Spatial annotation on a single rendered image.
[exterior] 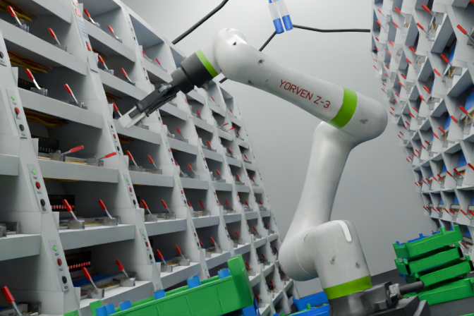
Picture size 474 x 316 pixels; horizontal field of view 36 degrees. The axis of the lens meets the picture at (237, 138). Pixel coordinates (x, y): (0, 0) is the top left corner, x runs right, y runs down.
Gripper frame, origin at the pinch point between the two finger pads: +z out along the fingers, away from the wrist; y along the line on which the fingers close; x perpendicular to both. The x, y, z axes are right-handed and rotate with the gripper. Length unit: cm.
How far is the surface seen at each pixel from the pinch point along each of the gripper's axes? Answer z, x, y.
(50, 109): 15.2, 12.2, -12.5
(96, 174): 19.9, -5.9, 8.1
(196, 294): -8, -52, -85
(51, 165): 19.7, -4.0, -24.6
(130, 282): 30.0, -38.0, 10.2
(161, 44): -5, 66, 170
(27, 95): 14.4, 14.1, -26.3
